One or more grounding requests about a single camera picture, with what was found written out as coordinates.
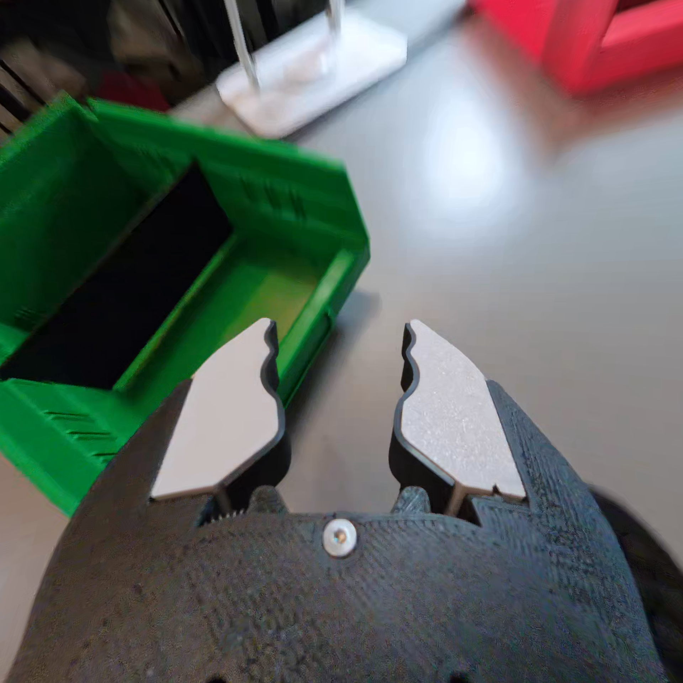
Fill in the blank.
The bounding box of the black bin divider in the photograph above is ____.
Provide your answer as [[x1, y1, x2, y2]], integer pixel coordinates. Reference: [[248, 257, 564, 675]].
[[0, 160, 235, 390]]

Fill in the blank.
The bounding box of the green plastic bin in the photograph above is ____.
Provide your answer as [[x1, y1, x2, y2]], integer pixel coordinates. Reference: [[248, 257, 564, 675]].
[[0, 91, 371, 517]]

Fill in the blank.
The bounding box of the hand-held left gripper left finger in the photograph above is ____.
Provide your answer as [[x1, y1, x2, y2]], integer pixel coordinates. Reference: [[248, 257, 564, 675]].
[[149, 317, 292, 503]]

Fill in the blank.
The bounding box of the red plastic bin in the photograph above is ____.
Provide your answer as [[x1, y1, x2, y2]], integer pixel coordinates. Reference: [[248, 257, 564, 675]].
[[470, 0, 683, 97]]

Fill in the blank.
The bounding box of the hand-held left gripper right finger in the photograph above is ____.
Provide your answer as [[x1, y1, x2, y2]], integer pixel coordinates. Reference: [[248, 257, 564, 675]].
[[388, 319, 529, 506]]

